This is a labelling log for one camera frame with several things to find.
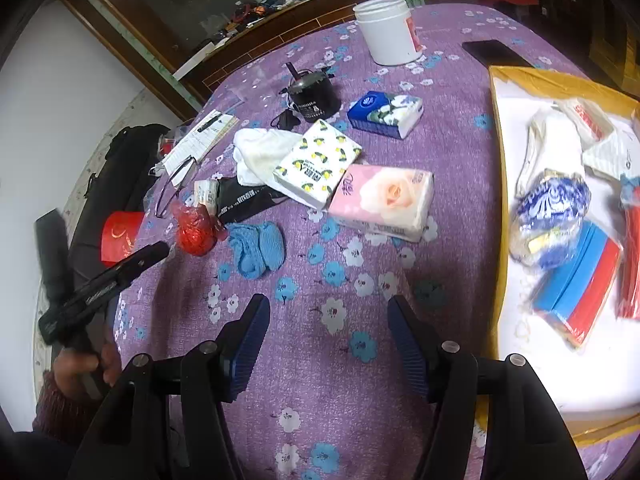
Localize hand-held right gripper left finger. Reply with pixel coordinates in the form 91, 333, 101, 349
67, 293, 273, 480

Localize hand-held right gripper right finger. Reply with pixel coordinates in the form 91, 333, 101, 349
387, 295, 588, 480

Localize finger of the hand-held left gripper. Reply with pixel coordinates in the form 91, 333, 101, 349
107, 241, 172, 286

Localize red plastic bag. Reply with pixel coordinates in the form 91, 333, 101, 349
171, 200, 228, 257

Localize blue knitted cloth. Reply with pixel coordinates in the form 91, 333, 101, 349
227, 220, 287, 280

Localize pink tissue pack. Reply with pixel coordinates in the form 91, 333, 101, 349
327, 162, 435, 243

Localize yellow tray white lining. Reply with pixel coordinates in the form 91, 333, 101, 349
487, 65, 640, 448

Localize blue red sponge pack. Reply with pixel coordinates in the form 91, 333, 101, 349
530, 220, 623, 351

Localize lemon print tissue pack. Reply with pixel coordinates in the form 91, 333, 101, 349
272, 119, 363, 210

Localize blue white patterned packet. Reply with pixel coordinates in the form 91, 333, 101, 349
510, 170, 593, 268

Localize red striped packet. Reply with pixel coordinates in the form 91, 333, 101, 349
617, 175, 640, 321

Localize blue tissue pack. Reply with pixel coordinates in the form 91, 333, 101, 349
346, 91, 425, 141

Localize red label white packet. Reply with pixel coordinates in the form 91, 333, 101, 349
557, 97, 618, 151

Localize person's left forearm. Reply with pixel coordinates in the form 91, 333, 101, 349
32, 370, 101, 446

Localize person's left hand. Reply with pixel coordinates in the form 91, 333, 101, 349
52, 340, 123, 401

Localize eyeglasses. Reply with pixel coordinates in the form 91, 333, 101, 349
147, 155, 201, 220

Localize small white packet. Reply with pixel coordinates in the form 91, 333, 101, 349
194, 179, 221, 211

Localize black bag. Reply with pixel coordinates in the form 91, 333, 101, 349
67, 122, 173, 271

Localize clear plastic bag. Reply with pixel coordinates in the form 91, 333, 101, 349
150, 127, 191, 171

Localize black packet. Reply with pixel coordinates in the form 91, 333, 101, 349
215, 176, 283, 225

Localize black round device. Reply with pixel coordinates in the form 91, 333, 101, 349
279, 62, 343, 122

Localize wooden sideboard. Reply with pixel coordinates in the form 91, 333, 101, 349
60, 0, 381, 111

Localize black phone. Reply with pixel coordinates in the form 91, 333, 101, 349
461, 39, 533, 68

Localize white plastic jar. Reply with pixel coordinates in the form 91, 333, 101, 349
352, 0, 425, 67

